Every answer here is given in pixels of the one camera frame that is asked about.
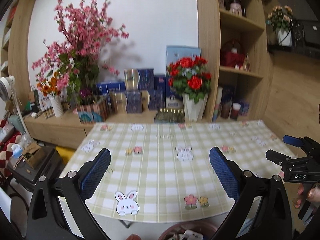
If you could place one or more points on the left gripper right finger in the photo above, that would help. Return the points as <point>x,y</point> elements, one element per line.
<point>224,173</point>

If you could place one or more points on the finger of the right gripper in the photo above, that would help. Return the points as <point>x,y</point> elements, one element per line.
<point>293,141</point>
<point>277,158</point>

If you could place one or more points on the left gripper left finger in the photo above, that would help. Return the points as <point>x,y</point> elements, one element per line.
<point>92,172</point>

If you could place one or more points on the maroon trash bin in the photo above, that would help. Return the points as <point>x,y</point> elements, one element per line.
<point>190,230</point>

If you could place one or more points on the person right hand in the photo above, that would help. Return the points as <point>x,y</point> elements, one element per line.
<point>312,196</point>

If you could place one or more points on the low wooden cabinet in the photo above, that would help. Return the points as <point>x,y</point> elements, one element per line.
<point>68,131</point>

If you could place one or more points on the stack of paper cups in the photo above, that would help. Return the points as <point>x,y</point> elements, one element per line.
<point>217,103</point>

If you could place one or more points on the green plaid tablecloth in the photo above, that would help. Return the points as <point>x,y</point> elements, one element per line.
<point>161,173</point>

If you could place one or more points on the green gold tray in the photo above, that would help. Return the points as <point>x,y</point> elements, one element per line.
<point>169,116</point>

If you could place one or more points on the gold blue gift box left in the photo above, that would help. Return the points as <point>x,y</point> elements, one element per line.
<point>126,102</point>

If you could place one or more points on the gold blue gift box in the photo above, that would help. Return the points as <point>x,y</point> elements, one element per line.
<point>126,102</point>
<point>139,79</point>
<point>152,100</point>

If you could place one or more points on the red checkered blanket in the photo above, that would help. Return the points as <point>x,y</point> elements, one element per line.
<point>6,152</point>

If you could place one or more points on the gold blue gift box right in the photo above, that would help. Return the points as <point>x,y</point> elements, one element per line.
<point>152,100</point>

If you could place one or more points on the orange flowers white vase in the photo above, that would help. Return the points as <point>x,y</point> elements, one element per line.
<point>52,88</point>

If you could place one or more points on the gold blue gift box upper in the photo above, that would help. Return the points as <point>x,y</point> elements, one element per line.
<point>139,79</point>

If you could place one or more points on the red rose bouquet white vase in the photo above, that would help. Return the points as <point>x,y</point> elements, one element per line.
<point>190,79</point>

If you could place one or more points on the red gift basket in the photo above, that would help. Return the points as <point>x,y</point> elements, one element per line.
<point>231,54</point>

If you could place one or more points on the white desk fan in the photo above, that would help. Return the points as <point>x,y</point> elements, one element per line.
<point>8,92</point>

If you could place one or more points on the pink roses white pot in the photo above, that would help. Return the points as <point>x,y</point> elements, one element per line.
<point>281,21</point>

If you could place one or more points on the wooden shelf unit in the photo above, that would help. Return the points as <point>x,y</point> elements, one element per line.
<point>233,38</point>

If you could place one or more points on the light blue tall box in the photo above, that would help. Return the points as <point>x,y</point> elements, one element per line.
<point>175,53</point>

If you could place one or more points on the pink cherry blossom arrangement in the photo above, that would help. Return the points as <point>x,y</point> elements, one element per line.
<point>86,28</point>

